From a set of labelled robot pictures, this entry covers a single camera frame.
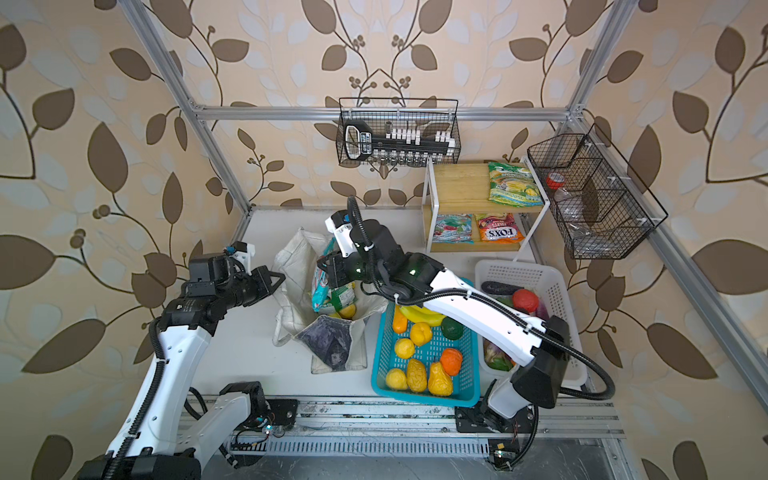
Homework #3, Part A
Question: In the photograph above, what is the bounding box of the teal candy packet top shelf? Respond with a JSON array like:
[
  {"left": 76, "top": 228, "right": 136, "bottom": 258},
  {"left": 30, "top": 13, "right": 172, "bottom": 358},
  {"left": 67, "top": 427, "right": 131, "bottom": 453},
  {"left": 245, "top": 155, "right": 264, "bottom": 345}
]
[{"left": 311, "top": 262, "right": 337, "bottom": 315}]

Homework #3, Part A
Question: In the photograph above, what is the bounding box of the teal candy packet shelf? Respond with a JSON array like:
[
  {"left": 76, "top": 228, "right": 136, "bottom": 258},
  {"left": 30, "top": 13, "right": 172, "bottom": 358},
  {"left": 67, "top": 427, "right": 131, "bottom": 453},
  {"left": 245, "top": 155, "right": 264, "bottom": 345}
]
[
  {"left": 311, "top": 262, "right": 337, "bottom": 315},
  {"left": 432, "top": 214, "right": 473, "bottom": 244}
]

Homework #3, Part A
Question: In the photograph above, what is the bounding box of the yellow lemon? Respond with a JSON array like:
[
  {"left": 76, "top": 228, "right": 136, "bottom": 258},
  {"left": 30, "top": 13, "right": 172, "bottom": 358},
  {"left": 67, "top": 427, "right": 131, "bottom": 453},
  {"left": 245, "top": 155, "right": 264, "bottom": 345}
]
[
  {"left": 385, "top": 368, "right": 409, "bottom": 391},
  {"left": 394, "top": 338, "right": 416, "bottom": 360},
  {"left": 338, "top": 304, "right": 357, "bottom": 320}
]

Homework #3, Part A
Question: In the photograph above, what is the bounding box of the white canvas grocery bag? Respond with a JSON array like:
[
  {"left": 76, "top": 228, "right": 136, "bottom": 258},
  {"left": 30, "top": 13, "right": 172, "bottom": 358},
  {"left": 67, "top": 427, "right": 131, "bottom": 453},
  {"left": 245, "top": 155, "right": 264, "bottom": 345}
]
[{"left": 272, "top": 229, "right": 387, "bottom": 374}]

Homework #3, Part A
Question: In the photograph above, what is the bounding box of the green yellow tea packet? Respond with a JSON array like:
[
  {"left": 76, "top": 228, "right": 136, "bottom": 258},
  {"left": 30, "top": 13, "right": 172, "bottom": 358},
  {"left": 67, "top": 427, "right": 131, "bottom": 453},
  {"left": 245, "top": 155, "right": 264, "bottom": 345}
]
[{"left": 327, "top": 282, "right": 357, "bottom": 313}]

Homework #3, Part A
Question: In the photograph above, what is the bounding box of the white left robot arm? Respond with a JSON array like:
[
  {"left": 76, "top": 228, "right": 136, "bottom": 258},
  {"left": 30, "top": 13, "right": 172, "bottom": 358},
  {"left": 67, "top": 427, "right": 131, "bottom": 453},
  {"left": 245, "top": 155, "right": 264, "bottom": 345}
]
[{"left": 78, "top": 241, "right": 285, "bottom": 479}]

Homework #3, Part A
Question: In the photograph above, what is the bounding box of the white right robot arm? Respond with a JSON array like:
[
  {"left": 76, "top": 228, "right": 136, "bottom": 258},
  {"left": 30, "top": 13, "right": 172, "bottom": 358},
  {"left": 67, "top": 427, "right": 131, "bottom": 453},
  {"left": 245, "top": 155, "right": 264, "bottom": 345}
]
[{"left": 317, "top": 198, "right": 615, "bottom": 430}]

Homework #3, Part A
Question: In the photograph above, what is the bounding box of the yellow banana bunch back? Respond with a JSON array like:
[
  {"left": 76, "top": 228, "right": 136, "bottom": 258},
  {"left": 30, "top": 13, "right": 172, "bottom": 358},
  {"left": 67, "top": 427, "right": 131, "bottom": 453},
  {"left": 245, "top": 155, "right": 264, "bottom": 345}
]
[{"left": 399, "top": 306, "right": 445, "bottom": 327}]

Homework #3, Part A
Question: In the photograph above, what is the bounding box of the orange carrot-like fruit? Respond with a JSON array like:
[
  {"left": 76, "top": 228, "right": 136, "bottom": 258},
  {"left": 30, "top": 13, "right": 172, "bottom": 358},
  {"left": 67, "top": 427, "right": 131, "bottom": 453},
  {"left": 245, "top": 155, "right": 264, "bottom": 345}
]
[{"left": 392, "top": 306, "right": 409, "bottom": 335}]

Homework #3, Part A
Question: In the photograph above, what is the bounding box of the teal candy packet lower shelf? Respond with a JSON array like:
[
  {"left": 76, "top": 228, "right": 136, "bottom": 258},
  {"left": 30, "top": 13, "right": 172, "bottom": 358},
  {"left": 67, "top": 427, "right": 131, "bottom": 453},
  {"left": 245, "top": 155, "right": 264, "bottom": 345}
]
[{"left": 432, "top": 214, "right": 473, "bottom": 244}]

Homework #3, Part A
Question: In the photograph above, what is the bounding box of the yellow orange fruit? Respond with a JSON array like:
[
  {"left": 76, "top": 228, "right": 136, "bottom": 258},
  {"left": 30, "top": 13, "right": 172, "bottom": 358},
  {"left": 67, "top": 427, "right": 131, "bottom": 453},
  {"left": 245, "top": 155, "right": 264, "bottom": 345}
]
[{"left": 409, "top": 322, "right": 433, "bottom": 347}]

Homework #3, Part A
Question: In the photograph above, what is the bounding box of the white wooden two-tier shelf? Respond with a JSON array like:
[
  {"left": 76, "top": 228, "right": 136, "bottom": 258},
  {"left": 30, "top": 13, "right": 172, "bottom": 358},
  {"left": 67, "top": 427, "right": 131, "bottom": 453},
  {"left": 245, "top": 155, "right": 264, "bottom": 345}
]
[{"left": 422, "top": 162, "right": 551, "bottom": 262}]

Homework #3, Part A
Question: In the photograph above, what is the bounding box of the green avocado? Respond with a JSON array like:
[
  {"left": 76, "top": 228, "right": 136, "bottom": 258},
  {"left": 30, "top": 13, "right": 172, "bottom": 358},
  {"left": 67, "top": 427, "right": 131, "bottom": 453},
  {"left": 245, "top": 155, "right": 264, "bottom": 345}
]
[{"left": 440, "top": 316, "right": 464, "bottom": 341}]

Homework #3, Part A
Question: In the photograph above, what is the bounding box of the black keyboard toy in basket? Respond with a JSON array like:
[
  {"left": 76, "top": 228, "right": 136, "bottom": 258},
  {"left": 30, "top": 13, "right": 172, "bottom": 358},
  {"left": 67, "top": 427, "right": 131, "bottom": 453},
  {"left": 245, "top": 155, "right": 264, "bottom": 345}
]
[{"left": 337, "top": 120, "right": 460, "bottom": 165}]

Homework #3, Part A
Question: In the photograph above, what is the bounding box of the teal plastic fruit basket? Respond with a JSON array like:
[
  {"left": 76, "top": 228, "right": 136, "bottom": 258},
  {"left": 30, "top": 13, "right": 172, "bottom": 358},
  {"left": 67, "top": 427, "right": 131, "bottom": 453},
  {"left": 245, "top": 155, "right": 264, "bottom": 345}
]
[{"left": 371, "top": 303, "right": 481, "bottom": 407}]

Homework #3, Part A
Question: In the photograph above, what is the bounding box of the orange Fox's candy packet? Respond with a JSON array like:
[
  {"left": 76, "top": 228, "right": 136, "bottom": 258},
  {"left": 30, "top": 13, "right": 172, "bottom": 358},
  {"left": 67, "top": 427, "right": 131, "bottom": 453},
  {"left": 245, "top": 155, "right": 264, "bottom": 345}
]
[{"left": 475, "top": 213, "right": 524, "bottom": 244}]

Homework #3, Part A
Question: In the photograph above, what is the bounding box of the yellow lemon bottom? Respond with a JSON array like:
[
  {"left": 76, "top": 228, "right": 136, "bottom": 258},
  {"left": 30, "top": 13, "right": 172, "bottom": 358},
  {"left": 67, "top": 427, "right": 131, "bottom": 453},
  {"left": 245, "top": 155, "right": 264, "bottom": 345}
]
[{"left": 385, "top": 368, "right": 409, "bottom": 391}]

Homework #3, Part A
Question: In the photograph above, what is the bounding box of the yellow-brown potato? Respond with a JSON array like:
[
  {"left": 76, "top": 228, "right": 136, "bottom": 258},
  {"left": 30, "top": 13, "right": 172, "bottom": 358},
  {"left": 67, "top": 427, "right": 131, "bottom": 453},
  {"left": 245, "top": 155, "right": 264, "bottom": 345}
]
[{"left": 406, "top": 358, "right": 428, "bottom": 393}]

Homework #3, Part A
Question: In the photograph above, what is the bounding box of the dark cucumber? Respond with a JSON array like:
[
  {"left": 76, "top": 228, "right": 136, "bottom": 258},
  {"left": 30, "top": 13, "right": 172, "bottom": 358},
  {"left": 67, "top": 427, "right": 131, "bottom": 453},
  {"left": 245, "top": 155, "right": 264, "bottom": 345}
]
[{"left": 481, "top": 281, "right": 521, "bottom": 296}]

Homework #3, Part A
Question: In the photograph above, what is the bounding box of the orange persimmon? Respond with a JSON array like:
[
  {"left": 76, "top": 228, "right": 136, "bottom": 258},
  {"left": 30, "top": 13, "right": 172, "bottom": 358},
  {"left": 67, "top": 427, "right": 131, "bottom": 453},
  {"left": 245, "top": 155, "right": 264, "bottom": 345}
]
[{"left": 440, "top": 348, "right": 463, "bottom": 377}]

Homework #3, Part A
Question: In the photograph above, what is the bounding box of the yellow pear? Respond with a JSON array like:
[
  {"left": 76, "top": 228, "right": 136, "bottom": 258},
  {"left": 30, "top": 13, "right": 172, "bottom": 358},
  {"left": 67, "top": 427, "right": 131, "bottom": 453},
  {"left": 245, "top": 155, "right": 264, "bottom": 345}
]
[{"left": 427, "top": 362, "right": 453, "bottom": 397}]

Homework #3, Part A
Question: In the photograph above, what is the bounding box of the green yellow packet right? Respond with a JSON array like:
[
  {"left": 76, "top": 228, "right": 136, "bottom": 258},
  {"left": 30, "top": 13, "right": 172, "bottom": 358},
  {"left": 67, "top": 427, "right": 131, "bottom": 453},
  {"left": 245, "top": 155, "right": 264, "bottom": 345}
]
[{"left": 487, "top": 162, "right": 543, "bottom": 208}]

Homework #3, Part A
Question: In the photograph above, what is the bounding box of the red tomato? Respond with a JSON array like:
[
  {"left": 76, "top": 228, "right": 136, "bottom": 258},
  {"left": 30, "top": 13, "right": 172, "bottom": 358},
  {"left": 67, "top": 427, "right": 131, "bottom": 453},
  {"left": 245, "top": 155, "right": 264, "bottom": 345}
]
[{"left": 512, "top": 289, "right": 540, "bottom": 314}]

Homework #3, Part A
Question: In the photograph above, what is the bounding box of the green pepper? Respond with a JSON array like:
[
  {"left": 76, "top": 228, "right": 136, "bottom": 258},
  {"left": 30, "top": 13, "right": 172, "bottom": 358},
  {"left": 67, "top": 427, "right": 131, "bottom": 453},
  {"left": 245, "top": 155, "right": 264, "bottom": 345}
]
[{"left": 483, "top": 339, "right": 516, "bottom": 372}]

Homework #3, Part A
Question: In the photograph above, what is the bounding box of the white plastic vegetable basket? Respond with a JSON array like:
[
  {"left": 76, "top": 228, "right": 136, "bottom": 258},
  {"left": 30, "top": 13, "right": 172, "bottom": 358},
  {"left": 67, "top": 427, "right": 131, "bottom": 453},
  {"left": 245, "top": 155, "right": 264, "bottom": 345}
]
[{"left": 474, "top": 259, "right": 588, "bottom": 389}]

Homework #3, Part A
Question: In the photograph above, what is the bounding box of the plastic bottle red cap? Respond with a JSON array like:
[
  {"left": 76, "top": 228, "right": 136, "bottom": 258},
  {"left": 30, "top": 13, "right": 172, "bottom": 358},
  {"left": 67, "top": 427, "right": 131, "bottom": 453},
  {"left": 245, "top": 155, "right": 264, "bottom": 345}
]
[{"left": 546, "top": 172, "right": 588, "bottom": 228}]

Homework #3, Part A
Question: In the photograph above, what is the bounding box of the black wire basket back wall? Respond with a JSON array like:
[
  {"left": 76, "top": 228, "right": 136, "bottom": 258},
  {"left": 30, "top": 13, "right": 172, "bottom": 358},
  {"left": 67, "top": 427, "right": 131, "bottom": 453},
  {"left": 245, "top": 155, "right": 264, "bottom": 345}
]
[{"left": 335, "top": 96, "right": 461, "bottom": 168}]

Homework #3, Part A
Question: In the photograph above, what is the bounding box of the black wire basket wall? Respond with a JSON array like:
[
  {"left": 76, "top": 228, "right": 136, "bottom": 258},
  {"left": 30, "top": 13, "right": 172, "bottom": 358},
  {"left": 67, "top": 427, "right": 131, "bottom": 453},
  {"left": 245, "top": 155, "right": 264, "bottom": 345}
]
[
  {"left": 527, "top": 125, "right": 668, "bottom": 260},
  {"left": 335, "top": 96, "right": 461, "bottom": 168}
]

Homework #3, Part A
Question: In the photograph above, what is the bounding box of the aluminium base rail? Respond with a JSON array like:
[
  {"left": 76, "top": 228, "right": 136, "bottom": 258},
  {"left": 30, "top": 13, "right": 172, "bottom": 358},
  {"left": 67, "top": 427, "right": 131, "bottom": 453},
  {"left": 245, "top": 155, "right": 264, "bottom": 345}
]
[{"left": 224, "top": 396, "right": 626, "bottom": 459}]

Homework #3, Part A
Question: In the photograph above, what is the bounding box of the black wire basket right wall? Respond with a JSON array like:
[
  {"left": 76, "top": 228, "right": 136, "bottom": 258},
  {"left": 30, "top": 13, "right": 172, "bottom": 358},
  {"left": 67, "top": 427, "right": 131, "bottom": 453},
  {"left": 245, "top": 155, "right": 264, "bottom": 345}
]
[{"left": 527, "top": 125, "right": 668, "bottom": 260}]

